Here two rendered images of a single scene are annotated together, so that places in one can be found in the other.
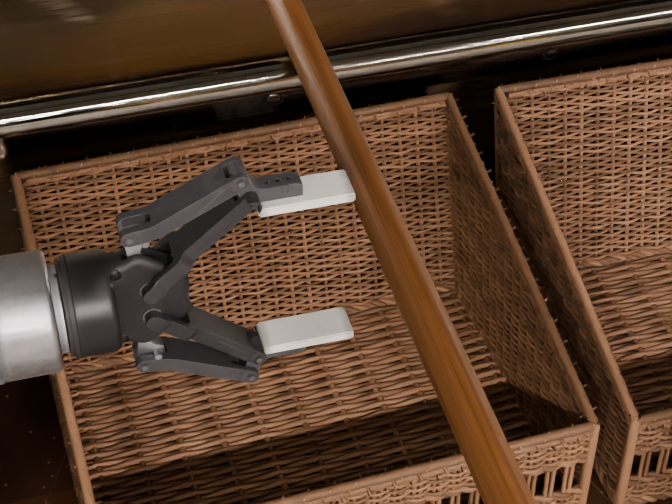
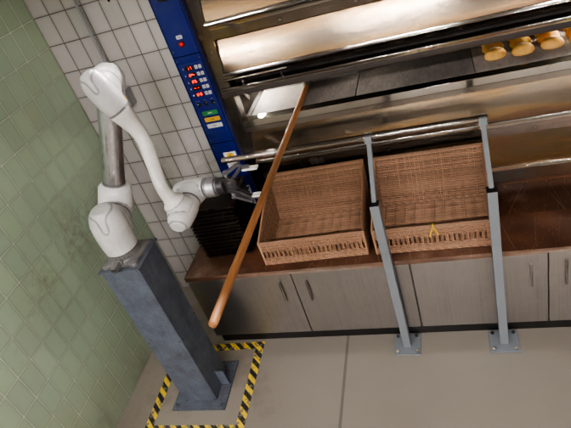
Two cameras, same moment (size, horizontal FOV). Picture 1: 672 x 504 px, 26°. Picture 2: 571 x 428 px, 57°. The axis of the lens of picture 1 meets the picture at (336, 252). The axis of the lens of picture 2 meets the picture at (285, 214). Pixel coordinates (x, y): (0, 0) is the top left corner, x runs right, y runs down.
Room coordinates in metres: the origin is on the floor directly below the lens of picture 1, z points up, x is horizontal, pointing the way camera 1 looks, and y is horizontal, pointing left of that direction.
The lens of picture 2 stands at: (-0.69, -1.26, 2.28)
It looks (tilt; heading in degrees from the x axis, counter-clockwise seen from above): 33 degrees down; 39
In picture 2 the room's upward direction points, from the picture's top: 20 degrees counter-clockwise
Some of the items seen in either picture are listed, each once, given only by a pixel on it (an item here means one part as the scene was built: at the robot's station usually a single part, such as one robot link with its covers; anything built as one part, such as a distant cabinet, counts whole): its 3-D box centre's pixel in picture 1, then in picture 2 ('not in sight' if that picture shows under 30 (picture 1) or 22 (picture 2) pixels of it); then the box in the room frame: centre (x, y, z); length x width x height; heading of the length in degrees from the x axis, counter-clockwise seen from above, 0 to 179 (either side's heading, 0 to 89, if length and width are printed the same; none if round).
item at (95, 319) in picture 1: (124, 297); (227, 184); (0.76, 0.15, 1.19); 0.09 x 0.07 x 0.08; 105
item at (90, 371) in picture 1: (295, 340); (314, 211); (1.19, 0.05, 0.72); 0.56 x 0.49 x 0.28; 107
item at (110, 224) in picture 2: not in sight; (110, 226); (0.45, 0.62, 1.17); 0.18 x 0.16 x 0.22; 38
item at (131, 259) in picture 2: not in sight; (122, 253); (0.42, 0.60, 1.03); 0.22 x 0.18 x 0.06; 17
